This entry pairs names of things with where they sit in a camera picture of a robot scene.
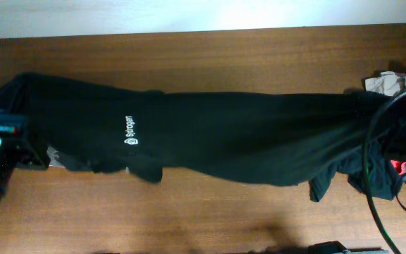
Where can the crumpled beige paper cloth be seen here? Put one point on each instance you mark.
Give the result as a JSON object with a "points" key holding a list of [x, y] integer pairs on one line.
{"points": [[387, 83]]}

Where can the black logo t-shirt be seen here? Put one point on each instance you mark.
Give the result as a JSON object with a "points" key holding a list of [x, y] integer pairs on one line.
{"points": [[280, 140]]}

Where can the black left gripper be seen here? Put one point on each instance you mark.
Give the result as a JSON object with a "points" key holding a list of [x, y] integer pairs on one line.
{"points": [[29, 152]]}

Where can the grey folded shirt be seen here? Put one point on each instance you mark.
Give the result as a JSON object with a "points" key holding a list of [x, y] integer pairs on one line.
{"points": [[58, 159]]}

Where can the red black garment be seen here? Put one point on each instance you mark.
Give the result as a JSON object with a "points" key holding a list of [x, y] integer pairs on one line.
{"points": [[399, 166]]}

